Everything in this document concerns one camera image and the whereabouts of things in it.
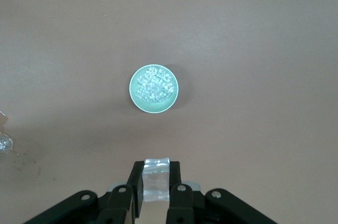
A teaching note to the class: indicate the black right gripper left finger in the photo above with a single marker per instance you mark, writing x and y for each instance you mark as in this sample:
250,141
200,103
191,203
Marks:
113,208

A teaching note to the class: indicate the clear ice cube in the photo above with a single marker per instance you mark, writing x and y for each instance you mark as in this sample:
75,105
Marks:
155,181

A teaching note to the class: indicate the clear wine glass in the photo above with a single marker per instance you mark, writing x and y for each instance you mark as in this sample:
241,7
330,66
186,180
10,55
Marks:
4,143

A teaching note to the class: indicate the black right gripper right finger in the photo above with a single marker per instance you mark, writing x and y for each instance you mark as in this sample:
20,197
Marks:
190,208

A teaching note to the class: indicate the pile of ice cubes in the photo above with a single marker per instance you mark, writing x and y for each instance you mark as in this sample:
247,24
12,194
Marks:
154,86

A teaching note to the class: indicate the green ceramic bowl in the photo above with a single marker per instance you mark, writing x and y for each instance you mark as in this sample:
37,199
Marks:
158,108

